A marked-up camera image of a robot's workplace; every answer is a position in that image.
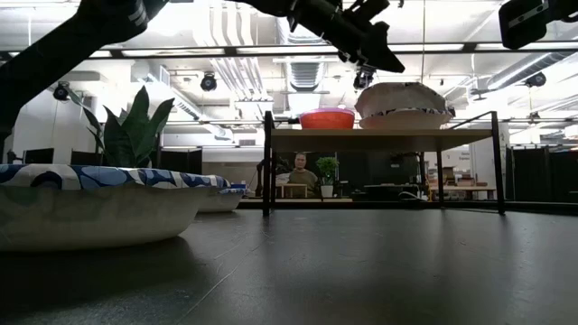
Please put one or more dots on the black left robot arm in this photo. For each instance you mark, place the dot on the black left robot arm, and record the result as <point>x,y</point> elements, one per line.
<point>54,58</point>

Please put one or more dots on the wooden shelf with black frame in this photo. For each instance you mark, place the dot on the wooden shelf with black frame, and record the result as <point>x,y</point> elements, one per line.
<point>361,140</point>

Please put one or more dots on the orange plastic bowl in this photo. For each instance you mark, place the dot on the orange plastic bowl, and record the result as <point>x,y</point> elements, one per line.
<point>327,122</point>

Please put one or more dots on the silver air duct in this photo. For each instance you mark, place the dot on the silver air duct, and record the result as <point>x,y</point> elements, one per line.
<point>307,74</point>

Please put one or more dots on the long wooden desk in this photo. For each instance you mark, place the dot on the long wooden desk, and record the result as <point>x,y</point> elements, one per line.
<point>460,188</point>

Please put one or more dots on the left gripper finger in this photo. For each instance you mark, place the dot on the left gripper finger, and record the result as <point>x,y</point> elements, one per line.
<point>381,52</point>

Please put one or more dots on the small wooden table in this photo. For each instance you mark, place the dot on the small wooden table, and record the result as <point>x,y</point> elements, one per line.
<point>293,186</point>

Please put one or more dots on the black partition panel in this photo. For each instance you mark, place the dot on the black partition panel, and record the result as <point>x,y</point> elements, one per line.
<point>542,173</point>
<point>180,160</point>

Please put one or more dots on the black aluminium table frame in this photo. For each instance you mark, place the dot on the black aluminium table frame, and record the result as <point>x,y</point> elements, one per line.
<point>542,207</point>

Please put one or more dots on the person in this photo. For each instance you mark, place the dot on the person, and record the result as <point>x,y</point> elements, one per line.
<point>301,178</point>

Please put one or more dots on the black ceiling spotlight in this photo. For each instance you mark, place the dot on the black ceiling spotlight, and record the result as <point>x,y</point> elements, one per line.
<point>61,91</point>
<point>536,80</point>
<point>363,77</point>
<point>208,82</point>

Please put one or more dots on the green plant in white pot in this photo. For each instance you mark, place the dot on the green plant in white pot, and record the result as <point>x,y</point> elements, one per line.
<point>131,135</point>

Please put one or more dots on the black computer monitor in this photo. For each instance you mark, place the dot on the black computer monitor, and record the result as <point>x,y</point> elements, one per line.
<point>38,155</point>
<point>86,158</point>

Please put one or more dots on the small plant in white pot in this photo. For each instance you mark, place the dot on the small plant in white pot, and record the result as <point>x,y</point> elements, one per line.
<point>327,169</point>

